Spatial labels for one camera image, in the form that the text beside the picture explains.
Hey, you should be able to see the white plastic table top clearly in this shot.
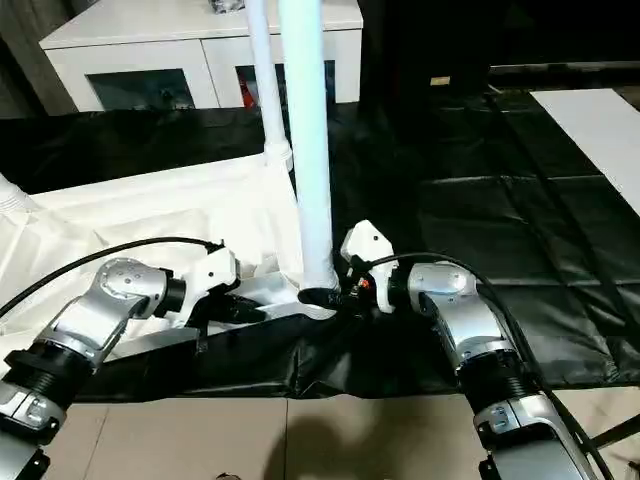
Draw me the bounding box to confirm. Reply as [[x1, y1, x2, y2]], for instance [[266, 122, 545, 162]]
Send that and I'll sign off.
[[0, 149, 342, 377]]

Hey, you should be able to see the white plastic table leg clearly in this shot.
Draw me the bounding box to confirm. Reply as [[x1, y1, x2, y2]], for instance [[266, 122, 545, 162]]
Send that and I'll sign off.
[[0, 171, 35, 215], [276, 0, 342, 302], [247, 0, 295, 172]]

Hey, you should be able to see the black work mat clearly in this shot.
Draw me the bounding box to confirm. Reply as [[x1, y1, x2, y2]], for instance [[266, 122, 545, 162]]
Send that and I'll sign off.
[[0, 89, 640, 401]]

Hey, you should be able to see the white sideboard cabinet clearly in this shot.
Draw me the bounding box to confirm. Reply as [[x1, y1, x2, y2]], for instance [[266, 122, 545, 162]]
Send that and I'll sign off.
[[39, 0, 365, 115]]

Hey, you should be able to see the grey curtain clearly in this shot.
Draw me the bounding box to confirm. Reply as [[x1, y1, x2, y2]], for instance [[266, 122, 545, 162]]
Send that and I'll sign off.
[[0, 0, 77, 120]]

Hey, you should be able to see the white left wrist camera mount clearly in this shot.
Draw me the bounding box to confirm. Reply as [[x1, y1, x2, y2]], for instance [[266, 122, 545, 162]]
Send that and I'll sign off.
[[176, 246, 245, 332]]

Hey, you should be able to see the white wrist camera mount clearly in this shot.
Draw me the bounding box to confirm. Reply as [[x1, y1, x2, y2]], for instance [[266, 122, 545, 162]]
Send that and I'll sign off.
[[338, 218, 402, 315], [176, 246, 245, 332]]

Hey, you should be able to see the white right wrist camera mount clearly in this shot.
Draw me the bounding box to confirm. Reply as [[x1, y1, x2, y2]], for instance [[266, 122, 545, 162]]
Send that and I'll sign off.
[[338, 218, 402, 315]]

